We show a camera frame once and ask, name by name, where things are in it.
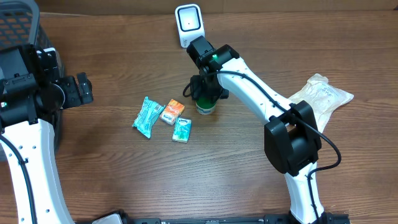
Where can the orange snack packet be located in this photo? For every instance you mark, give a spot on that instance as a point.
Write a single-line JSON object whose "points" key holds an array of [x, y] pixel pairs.
{"points": [[172, 111]]}

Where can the grey plastic mesh basket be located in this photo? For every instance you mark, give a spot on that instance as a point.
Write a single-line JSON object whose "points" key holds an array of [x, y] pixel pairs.
{"points": [[18, 25]]}

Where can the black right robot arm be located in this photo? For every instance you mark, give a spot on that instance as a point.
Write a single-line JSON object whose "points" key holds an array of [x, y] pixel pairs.
{"points": [[291, 137]]}

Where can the green round lid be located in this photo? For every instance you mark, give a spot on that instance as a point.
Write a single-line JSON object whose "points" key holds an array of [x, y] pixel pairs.
{"points": [[205, 106]]}

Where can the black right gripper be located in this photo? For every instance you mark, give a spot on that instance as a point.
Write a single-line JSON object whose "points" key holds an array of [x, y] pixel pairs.
{"points": [[201, 91]]}

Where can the white barcode scanner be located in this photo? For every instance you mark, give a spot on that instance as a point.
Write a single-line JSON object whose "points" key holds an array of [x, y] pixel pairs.
{"points": [[189, 23]]}

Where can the teal snack packet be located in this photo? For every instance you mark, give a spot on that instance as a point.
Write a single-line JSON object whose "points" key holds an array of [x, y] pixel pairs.
{"points": [[148, 115]]}

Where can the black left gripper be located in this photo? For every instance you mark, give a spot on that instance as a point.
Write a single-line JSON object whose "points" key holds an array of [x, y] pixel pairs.
{"points": [[76, 98]]}

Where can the white pouch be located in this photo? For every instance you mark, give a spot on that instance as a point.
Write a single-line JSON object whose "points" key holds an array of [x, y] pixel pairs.
{"points": [[322, 97]]}

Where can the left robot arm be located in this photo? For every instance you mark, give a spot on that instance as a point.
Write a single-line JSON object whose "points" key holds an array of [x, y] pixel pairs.
{"points": [[30, 150]]}

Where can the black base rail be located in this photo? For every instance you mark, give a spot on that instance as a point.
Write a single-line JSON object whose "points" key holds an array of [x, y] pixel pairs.
{"points": [[327, 218]]}

